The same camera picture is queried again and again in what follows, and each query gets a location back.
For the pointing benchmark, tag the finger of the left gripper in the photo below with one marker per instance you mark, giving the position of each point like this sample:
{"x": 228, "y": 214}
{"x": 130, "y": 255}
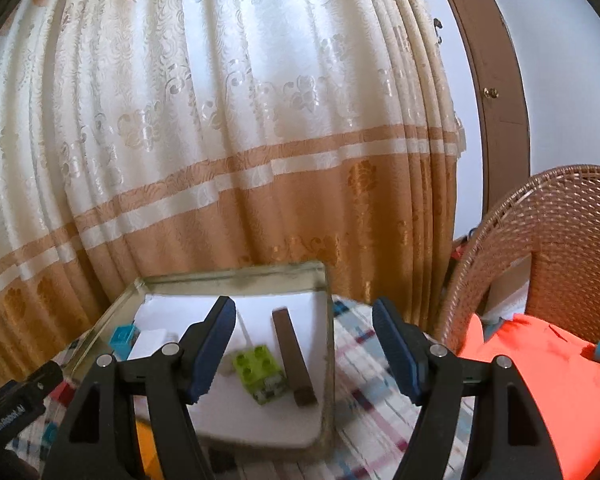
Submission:
{"x": 42, "y": 377}

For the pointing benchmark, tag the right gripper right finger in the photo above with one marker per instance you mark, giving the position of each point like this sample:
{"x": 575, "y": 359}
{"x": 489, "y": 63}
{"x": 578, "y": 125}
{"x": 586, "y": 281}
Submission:
{"x": 431, "y": 380}

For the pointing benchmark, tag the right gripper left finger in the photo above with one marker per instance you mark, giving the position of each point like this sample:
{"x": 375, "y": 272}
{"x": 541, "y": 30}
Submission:
{"x": 178, "y": 376}

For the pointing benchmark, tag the brown folding comb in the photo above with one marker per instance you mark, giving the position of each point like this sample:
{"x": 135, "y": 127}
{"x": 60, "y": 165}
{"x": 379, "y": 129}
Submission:
{"x": 297, "y": 373}

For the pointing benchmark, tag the red toy brick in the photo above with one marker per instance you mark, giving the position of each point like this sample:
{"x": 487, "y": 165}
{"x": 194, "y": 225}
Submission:
{"x": 63, "y": 394}

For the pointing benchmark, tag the white paper liner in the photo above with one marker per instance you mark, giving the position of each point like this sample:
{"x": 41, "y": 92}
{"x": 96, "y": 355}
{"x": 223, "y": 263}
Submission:
{"x": 250, "y": 400}

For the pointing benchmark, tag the plaid tablecloth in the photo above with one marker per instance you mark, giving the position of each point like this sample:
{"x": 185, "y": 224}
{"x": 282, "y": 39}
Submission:
{"x": 373, "y": 421}

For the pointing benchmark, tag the small blue toy brick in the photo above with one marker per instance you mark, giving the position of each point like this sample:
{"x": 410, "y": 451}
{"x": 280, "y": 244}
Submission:
{"x": 122, "y": 340}

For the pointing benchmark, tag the green toy brick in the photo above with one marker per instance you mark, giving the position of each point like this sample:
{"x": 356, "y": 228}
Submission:
{"x": 260, "y": 374}

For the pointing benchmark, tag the orange foam cube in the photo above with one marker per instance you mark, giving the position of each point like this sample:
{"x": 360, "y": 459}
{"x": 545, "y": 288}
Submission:
{"x": 148, "y": 451}

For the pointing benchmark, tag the brown wicker chair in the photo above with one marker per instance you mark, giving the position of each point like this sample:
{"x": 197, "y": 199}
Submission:
{"x": 553, "y": 221}

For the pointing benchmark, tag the beige floral curtain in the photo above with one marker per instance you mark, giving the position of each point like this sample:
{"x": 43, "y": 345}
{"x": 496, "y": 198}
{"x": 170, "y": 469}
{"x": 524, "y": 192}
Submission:
{"x": 153, "y": 137}

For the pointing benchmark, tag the brown wooden door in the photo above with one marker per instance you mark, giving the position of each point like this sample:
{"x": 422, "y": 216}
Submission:
{"x": 502, "y": 108}

